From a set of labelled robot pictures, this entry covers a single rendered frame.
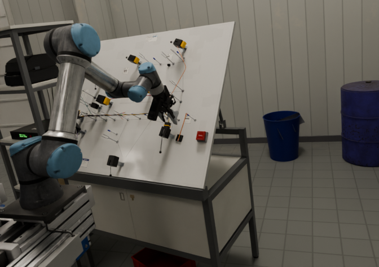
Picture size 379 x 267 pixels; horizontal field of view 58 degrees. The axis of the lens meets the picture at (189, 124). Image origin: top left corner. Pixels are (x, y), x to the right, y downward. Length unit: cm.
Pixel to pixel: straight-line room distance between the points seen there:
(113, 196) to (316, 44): 314
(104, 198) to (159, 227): 46
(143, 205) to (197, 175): 48
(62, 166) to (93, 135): 127
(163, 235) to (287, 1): 322
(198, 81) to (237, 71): 261
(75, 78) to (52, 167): 31
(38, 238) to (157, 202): 95
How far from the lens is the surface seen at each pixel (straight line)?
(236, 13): 459
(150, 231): 227
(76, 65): 125
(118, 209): 237
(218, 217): 203
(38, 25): 260
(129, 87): 156
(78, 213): 146
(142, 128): 216
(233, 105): 476
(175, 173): 193
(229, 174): 211
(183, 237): 213
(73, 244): 126
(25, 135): 277
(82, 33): 125
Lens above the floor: 169
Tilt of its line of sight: 16 degrees down
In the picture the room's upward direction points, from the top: 9 degrees counter-clockwise
